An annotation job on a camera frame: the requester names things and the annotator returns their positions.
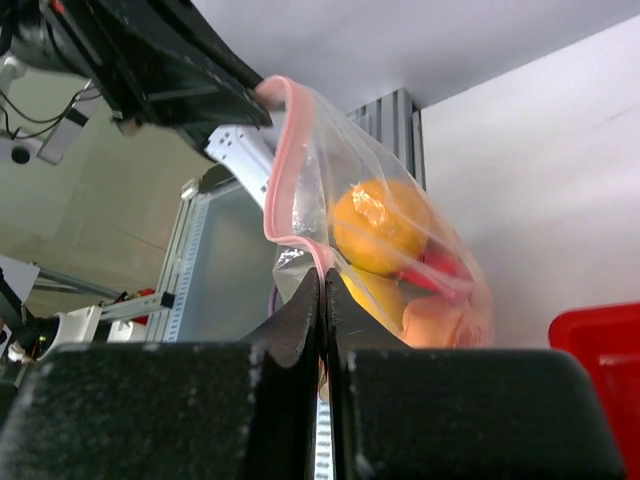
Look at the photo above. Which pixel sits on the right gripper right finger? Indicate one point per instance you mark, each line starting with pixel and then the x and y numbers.
pixel 404 413

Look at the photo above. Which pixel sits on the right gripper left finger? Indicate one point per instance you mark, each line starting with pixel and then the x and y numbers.
pixel 215 410

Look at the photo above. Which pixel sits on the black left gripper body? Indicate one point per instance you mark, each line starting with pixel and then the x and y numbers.
pixel 73 37

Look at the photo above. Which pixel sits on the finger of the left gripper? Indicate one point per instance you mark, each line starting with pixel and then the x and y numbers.
pixel 165 50
pixel 194 117

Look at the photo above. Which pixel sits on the yellow lemon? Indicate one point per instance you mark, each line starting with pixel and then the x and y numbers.
pixel 378 296
pixel 380 226

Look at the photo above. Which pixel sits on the red chili pepper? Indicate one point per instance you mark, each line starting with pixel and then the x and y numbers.
pixel 440 272

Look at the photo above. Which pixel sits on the clear pink-dotted zip bag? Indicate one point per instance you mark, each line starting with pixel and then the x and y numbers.
pixel 320 155

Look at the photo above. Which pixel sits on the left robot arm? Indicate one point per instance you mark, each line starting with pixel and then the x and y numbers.
pixel 240 149

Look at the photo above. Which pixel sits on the red plastic tray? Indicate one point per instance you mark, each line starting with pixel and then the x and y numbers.
pixel 605 340

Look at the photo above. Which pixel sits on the white slotted cable duct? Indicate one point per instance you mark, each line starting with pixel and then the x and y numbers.
pixel 195 270

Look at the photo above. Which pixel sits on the aluminium mounting rail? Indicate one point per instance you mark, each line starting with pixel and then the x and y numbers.
pixel 157 317

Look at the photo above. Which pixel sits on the left aluminium frame post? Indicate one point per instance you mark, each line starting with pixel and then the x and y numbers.
pixel 395 121

